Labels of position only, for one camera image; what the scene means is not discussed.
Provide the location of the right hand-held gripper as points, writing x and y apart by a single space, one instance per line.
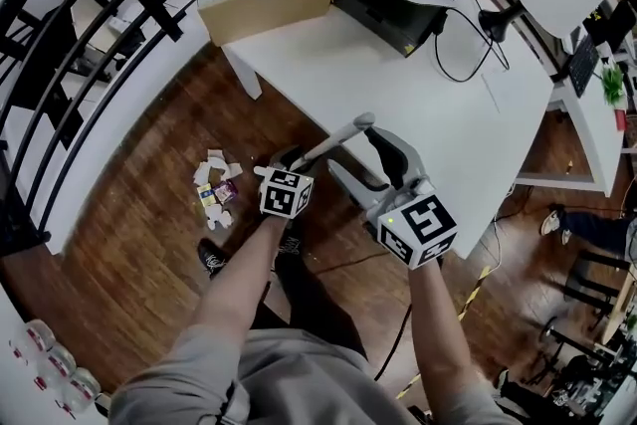
418 229

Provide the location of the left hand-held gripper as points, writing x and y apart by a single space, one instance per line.
286 194

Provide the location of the purple snack wrapper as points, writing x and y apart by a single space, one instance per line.
225 192

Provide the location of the small yellow packet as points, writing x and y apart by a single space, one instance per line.
205 195

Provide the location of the person's left forearm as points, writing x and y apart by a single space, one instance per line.
239 283

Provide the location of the person's right forearm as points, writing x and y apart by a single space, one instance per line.
440 323

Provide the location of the person's right black shoe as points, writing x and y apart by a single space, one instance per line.
290 245

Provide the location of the person's black shoe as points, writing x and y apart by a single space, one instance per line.
211 259
290 245

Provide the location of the white table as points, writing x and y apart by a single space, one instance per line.
398 89

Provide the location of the person's left black shoe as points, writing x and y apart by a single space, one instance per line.
211 259

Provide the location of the person's black trousers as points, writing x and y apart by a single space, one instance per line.
318 308

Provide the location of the yellow black floor tape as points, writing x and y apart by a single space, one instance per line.
473 293

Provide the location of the black electronic box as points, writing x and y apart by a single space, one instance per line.
388 20

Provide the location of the person's grey shirt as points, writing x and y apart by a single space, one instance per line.
298 388

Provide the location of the black keyboard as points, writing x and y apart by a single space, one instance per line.
583 64

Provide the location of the green potted plant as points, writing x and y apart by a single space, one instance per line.
613 84

